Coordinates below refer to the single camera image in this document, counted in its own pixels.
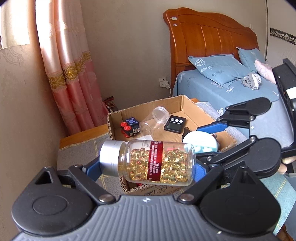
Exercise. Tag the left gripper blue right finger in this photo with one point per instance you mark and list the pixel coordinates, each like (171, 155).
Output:
(205, 180)

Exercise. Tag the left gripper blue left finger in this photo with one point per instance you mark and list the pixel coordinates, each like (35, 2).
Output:
(85, 178)

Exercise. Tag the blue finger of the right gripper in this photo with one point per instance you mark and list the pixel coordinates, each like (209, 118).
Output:
(261, 156)
(238, 115)

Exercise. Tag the mint green round case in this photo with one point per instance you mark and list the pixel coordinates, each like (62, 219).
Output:
(203, 146)

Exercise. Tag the bottle of golden capsules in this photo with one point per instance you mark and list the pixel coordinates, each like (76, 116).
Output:
(149, 162)

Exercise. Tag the black digital pocket scale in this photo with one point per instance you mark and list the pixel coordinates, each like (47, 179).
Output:
(175, 124)

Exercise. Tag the clear plastic jar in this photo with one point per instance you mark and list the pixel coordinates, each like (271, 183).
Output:
(155, 120)

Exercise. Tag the person's right hand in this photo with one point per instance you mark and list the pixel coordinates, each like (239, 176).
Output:
(283, 166)

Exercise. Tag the pink pillow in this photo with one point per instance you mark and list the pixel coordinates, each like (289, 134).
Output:
(265, 70)

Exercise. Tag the grey green checked cloth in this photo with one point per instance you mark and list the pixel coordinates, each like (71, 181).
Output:
(86, 151)

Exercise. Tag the crumpled grey cloth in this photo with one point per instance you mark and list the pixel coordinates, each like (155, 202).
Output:
(252, 81)

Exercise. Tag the blue floral pillow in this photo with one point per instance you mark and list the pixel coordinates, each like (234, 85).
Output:
(221, 69)

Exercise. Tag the blue floral bed sheet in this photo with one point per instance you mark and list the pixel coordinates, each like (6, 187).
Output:
(194, 85)

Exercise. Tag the wooden bed headboard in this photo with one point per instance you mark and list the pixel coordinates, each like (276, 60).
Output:
(195, 33)

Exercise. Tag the pink curtain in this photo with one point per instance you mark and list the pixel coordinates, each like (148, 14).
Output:
(68, 64)

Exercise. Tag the white wall plug charger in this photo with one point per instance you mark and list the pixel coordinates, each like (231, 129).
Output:
(163, 83)

